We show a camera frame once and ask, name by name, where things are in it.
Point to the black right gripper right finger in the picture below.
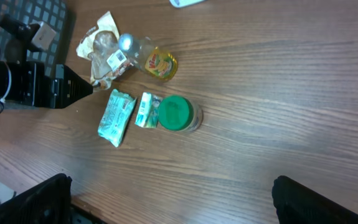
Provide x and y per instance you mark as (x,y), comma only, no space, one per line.
(297,204)

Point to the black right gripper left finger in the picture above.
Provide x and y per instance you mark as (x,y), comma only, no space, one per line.
(47,202)

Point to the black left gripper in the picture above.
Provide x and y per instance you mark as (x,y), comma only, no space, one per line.
(28,85)

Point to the cream brown bread bag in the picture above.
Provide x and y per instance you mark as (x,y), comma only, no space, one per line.
(100,46)

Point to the light teal snack packet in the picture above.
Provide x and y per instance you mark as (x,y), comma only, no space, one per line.
(116,116)

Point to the small teal white box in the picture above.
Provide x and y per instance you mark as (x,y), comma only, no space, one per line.
(148,112)

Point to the yellow Vim dish soap bottle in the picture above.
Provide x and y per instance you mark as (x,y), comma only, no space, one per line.
(148,57)

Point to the green-capped white bottle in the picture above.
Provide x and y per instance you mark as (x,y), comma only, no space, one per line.
(177,113)

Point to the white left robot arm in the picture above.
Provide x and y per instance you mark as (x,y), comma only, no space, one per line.
(32,83)

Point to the white barcode scanner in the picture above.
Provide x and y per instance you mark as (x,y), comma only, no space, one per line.
(184,3)

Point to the dark grey plastic basket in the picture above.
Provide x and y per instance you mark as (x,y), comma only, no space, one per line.
(17,18)

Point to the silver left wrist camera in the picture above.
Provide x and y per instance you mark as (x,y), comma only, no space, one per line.
(43,36)

